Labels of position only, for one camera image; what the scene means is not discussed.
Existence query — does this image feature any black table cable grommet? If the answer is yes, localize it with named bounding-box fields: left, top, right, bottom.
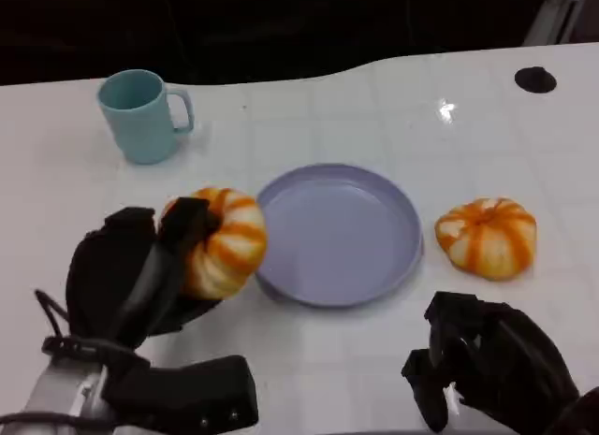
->
left=514, top=65, right=558, bottom=95

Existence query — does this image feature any lilac plate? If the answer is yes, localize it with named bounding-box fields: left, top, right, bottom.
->
left=255, top=162, right=425, bottom=309

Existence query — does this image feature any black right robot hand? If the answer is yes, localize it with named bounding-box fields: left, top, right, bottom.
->
left=401, top=291, right=581, bottom=434

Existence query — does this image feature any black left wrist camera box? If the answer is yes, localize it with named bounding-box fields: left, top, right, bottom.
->
left=100, top=354, right=260, bottom=430

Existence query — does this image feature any grey metal frame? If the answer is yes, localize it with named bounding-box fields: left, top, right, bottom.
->
left=523, top=0, right=599, bottom=47

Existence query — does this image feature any orange white striped bread roll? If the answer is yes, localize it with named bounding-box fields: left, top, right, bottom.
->
left=161, top=186, right=269, bottom=301
left=433, top=196, right=538, bottom=283

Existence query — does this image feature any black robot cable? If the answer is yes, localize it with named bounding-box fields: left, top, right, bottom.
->
left=0, top=409, right=118, bottom=429
left=34, top=289, right=72, bottom=339

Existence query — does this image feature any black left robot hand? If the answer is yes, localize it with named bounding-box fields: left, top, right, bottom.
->
left=65, top=196, right=224, bottom=351

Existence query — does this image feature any pale green mug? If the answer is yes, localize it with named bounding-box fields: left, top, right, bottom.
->
left=96, top=68, right=196, bottom=166

